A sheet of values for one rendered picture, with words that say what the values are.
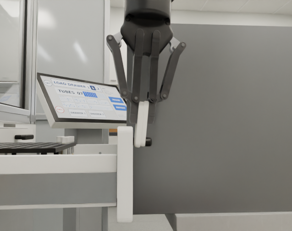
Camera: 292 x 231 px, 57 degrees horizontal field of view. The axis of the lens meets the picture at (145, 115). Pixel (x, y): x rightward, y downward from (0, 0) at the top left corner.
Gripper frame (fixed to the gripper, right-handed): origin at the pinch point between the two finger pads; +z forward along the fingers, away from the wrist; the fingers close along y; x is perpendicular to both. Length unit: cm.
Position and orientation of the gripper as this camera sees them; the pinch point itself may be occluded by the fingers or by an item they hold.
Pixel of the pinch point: (142, 124)
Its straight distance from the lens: 42.0
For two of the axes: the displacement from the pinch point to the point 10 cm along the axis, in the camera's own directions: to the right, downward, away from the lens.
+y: 9.9, 0.5, 1.3
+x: -1.3, 0.4, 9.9
